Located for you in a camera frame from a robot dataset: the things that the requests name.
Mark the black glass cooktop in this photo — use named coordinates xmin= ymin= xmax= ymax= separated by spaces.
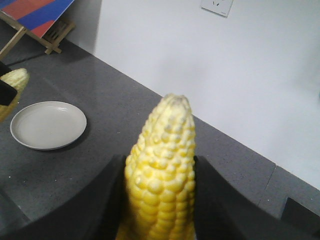
xmin=280 ymin=197 xmax=320 ymax=239

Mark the yellow corn cob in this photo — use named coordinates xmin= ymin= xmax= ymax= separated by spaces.
xmin=0 ymin=68 xmax=30 ymax=122
xmin=116 ymin=94 xmax=196 ymax=240

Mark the red blue painted board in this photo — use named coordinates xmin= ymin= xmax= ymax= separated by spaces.
xmin=0 ymin=0 xmax=74 ymax=38

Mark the white wall socket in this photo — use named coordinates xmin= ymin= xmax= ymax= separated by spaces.
xmin=200 ymin=0 xmax=234 ymax=17

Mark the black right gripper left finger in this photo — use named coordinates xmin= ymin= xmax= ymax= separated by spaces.
xmin=17 ymin=155 xmax=125 ymax=240

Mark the wooden folding easel stand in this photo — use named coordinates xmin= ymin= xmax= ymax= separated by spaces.
xmin=0 ymin=11 xmax=76 ymax=61

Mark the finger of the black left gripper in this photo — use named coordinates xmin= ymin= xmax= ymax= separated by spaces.
xmin=0 ymin=61 xmax=12 ymax=76
xmin=0 ymin=80 xmax=18 ymax=106

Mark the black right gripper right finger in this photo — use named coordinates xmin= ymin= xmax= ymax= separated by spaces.
xmin=194 ymin=155 xmax=315 ymax=240

